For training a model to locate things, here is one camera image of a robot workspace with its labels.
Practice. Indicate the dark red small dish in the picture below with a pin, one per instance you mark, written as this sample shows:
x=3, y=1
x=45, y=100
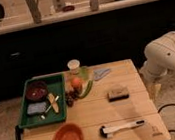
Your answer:
x=68, y=8

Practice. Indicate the green chili pepper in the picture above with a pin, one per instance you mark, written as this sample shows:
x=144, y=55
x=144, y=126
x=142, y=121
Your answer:
x=87, y=90

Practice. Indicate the light green cup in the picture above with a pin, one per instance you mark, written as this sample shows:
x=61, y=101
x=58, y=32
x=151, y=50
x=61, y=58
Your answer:
x=84, y=72

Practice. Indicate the white and black brush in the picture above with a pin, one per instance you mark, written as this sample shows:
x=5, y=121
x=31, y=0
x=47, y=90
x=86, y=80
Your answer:
x=108, y=132

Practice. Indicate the dark purple grapes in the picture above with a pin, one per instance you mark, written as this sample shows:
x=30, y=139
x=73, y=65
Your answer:
x=71, y=96

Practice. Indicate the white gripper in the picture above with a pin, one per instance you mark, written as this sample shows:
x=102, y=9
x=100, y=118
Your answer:
x=151, y=74

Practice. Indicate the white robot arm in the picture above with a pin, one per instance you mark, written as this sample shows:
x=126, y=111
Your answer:
x=160, y=57

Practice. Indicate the dark maroon bowl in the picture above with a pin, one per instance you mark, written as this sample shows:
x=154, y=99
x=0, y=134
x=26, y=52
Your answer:
x=36, y=91

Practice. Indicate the grey sponge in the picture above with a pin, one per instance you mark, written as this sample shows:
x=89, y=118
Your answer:
x=36, y=108

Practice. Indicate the grey folded cloth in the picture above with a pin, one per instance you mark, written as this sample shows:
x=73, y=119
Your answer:
x=99, y=74

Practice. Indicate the orange fruit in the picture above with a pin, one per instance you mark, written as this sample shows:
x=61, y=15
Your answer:
x=76, y=83

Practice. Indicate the white spoon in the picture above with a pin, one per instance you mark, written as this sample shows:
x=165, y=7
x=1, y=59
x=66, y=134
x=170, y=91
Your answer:
x=47, y=110

